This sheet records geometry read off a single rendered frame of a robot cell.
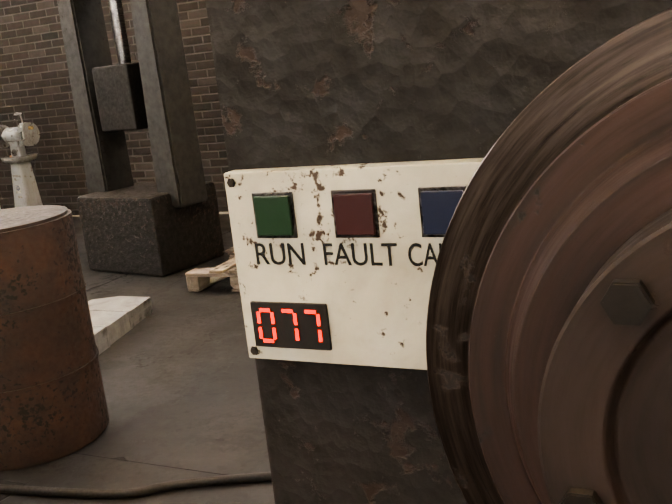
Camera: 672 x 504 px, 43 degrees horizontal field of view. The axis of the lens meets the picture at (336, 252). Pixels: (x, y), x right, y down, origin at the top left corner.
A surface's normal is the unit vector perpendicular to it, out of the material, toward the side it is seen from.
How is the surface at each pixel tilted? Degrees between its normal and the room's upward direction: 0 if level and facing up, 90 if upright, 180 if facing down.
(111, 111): 90
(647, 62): 90
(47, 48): 90
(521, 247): 90
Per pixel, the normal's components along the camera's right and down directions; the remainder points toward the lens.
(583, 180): -0.43, 0.25
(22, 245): 0.66, 0.10
